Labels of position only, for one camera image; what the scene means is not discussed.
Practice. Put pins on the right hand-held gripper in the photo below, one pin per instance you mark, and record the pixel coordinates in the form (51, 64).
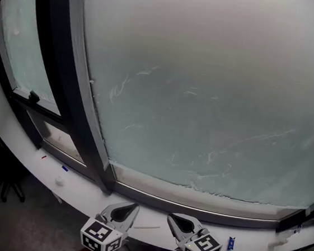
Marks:
(202, 248)

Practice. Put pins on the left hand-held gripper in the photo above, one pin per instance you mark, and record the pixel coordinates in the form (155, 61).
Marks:
(99, 236)

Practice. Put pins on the thin white stick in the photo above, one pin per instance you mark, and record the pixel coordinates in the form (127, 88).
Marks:
(146, 227)

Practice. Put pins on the small blue packet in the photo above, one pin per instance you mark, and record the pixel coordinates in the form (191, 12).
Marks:
(231, 243)

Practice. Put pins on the white crumpled wad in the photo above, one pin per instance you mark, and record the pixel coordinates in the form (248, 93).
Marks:
(60, 181)

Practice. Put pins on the small blue piece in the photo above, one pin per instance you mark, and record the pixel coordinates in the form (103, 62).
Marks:
(65, 168)

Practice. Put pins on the white crumpled tissue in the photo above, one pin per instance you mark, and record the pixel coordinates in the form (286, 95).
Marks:
(279, 242)

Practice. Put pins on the low window pane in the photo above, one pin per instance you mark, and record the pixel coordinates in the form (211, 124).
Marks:
(62, 142)

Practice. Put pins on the small red piece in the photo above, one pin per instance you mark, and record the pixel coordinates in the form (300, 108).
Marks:
(44, 157)

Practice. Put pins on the large frosted window pane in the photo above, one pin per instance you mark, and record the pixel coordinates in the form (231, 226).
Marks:
(206, 85)

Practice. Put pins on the hinged frosted window pane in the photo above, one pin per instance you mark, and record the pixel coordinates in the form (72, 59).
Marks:
(23, 36)

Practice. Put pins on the dark window frame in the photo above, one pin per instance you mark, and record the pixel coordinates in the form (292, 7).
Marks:
(71, 90)

